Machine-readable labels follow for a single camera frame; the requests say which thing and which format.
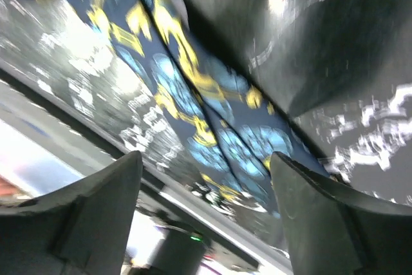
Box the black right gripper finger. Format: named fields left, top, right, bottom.
left=270, top=152, right=411, bottom=275
left=186, top=0, right=411, bottom=117
left=1, top=151, right=143, bottom=275

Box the blue floral patterned tie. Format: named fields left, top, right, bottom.
left=67, top=0, right=326, bottom=207

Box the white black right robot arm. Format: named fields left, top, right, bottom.
left=1, top=0, right=411, bottom=274

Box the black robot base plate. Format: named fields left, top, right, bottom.
left=1, top=71, right=292, bottom=274

